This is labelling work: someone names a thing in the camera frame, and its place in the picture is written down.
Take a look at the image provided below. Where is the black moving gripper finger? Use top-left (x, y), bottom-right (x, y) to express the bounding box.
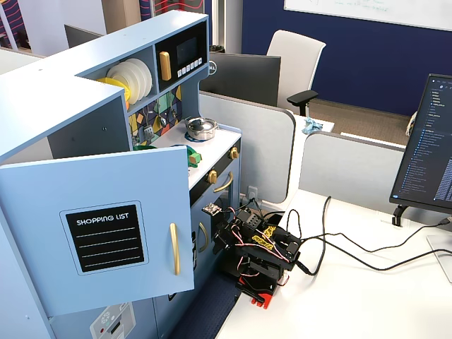
top-left (215, 220), bottom-right (237, 237)

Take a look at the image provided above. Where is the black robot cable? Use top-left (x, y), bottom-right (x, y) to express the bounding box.
top-left (285, 209), bottom-right (304, 244)

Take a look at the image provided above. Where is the small circuit board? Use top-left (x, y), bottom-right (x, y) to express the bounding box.
top-left (201, 202), bottom-right (222, 218)

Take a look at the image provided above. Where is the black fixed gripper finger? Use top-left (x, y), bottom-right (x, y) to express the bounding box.
top-left (212, 229), bottom-right (231, 256)

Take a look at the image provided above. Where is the blue shopping list cabinet door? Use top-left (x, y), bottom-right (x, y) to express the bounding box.
top-left (0, 145), bottom-right (196, 317)

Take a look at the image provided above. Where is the gold cabinet door handle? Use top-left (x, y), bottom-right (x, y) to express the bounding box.
top-left (169, 222), bottom-right (182, 276)

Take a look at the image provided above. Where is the whiteboard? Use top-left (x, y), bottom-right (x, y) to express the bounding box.
top-left (283, 0), bottom-right (452, 32)

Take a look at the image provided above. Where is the gold oven handle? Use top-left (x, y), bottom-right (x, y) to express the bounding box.
top-left (213, 172), bottom-right (234, 194)

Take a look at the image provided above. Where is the blue toy kitchen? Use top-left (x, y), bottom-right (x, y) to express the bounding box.
top-left (0, 9), bottom-right (244, 339)

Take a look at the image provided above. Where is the grey monitor base plate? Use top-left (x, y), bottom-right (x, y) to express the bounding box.
top-left (426, 234), bottom-right (452, 284)

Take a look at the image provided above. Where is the gold microwave handle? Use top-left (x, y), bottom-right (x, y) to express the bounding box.
top-left (158, 51), bottom-right (173, 82)

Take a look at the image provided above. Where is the silver toy pot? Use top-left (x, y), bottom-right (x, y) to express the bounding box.
top-left (184, 116), bottom-right (219, 142)

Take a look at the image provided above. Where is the silver toy ladle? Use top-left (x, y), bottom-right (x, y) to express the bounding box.
top-left (155, 102), bottom-right (167, 128)

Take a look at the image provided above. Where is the gold dishwasher handle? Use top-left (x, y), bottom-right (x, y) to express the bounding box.
top-left (198, 221), bottom-right (210, 254)

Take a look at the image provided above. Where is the black toy microwave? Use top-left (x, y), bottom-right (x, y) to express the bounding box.
top-left (155, 20), bottom-right (210, 94)

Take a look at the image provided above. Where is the lit computer monitor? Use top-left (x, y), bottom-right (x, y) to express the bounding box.
top-left (388, 73), bottom-right (452, 215)

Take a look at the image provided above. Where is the white toy plate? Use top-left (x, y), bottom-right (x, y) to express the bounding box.
top-left (123, 57), bottom-right (154, 105)
top-left (105, 62), bottom-right (132, 93)
top-left (113, 60), bottom-right (142, 103)

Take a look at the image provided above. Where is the black cable with plug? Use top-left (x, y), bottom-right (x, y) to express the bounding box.
top-left (295, 196), bottom-right (333, 277)

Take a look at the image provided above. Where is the grey desk divider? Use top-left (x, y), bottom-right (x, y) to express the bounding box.
top-left (198, 90), bottom-right (297, 206)
top-left (297, 131), bottom-right (408, 217)

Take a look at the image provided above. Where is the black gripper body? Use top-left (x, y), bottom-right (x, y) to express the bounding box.
top-left (225, 210), bottom-right (265, 248)

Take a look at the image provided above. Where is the black usb cable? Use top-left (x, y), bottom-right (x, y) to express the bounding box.
top-left (302, 216), bottom-right (452, 273)

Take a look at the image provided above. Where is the black Dell monitor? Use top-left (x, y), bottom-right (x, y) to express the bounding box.
top-left (198, 52), bottom-right (283, 108)

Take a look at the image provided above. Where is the white office chair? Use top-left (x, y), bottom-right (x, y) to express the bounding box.
top-left (265, 29), bottom-right (328, 117)

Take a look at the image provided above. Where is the silver toy spatula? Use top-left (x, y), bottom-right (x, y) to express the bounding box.
top-left (142, 111), bottom-right (155, 140)

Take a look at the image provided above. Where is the red robot base clamp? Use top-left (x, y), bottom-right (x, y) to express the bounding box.
top-left (235, 275), bottom-right (275, 309)

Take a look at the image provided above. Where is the black monitor stand clamp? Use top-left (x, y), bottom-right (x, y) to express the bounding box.
top-left (391, 204), bottom-right (412, 227)

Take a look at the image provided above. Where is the blue crumpled cloth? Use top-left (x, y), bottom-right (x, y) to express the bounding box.
top-left (300, 117), bottom-right (324, 136)

